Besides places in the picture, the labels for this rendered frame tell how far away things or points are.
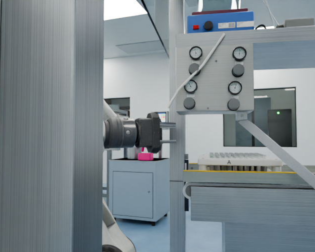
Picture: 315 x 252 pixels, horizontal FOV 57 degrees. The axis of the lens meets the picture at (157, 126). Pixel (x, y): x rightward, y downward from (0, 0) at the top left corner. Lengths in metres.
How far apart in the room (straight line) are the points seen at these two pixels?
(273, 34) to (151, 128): 0.43
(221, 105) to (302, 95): 5.21
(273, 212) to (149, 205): 2.70
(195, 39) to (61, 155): 0.72
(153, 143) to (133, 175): 2.70
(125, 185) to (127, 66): 3.74
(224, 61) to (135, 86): 5.79
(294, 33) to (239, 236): 0.60
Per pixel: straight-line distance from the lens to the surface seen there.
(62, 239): 0.22
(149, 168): 3.46
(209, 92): 0.85
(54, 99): 0.22
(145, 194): 3.51
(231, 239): 0.97
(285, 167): 1.18
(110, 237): 1.07
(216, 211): 0.90
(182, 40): 0.89
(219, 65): 0.87
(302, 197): 0.92
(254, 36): 0.90
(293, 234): 0.99
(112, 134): 0.80
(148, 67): 6.58
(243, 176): 0.88
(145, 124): 0.85
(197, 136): 6.06
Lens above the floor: 1.02
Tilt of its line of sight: 3 degrees up
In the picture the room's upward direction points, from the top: straight up
